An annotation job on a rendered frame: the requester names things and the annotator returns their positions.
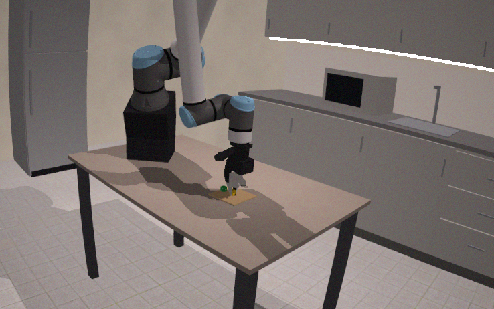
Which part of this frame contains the tan mat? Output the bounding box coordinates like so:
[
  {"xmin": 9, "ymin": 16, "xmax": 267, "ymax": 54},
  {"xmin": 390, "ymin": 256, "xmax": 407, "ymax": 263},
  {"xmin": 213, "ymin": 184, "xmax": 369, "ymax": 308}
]
[{"xmin": 208, "ymin": 188, "xmax": 257, "ymax": 206}]

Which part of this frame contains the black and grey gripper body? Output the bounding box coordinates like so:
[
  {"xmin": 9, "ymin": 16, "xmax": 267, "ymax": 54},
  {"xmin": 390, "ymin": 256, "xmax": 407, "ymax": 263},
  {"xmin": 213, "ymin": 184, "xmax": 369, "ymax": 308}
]
[{"xmin": 226, "ymin": 142, "xmax": 254, "ymax": 175}]

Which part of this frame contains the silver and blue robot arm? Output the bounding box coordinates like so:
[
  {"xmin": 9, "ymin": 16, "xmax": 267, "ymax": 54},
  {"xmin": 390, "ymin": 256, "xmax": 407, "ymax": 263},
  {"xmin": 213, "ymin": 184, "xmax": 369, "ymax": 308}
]
[{"xmin": 131, "ymin": 0, "xmax": 255, "ymax": 144}]

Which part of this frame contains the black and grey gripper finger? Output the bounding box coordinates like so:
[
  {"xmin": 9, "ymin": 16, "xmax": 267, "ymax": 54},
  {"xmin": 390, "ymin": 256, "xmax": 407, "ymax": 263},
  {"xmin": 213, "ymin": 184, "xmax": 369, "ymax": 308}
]
[
  {"xmin": 233, "ymin": 174, "xmax": 246, "ymax": 192},
  {"xmin": 224, "ymin": 163, "xmax": 240, "ymax": 195}
]

